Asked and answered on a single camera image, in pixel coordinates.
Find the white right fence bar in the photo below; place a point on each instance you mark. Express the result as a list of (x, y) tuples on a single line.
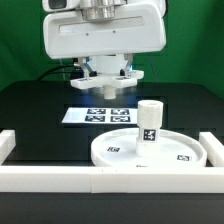
[(213, 147)]

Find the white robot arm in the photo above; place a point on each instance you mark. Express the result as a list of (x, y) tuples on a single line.
[(94, 10)]

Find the white fence bar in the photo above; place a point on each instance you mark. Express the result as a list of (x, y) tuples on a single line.
[(110, 180), (213, 147), (7, 144)]

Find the white cross-shaped table base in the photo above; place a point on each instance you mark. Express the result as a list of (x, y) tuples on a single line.
[(109, 82)]

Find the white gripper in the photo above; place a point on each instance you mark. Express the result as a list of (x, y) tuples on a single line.
[(134, 27)]

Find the white left fence bar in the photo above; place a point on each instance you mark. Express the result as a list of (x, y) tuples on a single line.
[(7, 144)]

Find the white front fence bar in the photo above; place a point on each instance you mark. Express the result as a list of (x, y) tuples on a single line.
[(110, 180)]

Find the white round table top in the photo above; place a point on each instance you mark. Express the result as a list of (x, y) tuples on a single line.
[(122, 148)]

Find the white marker sheet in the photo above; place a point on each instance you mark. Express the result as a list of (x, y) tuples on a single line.
[(75, 115)]

